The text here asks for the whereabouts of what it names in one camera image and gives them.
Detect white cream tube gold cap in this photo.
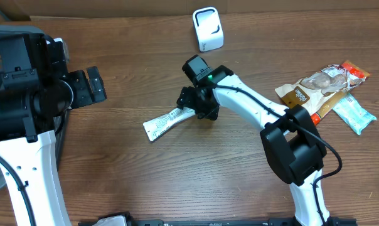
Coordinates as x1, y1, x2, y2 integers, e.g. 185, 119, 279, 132
143, 107, 195, 142

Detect beige paper pouch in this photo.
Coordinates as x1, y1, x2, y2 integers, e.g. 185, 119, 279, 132
275, 64, 360, 115

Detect teal wet wipes pack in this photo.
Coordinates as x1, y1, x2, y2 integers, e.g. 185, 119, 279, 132
333, 94, 377, 135

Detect orange spaghetti pack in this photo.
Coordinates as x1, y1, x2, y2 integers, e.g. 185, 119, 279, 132
311, 60, 371, 126

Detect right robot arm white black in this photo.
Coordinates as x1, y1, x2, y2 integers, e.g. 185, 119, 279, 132
177, 55, 330, 225

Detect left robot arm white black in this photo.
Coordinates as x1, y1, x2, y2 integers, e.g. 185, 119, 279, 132
0, 31, 107, 225

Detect white barcode scanner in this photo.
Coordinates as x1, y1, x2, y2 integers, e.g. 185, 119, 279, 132
192, 6, 224, 52

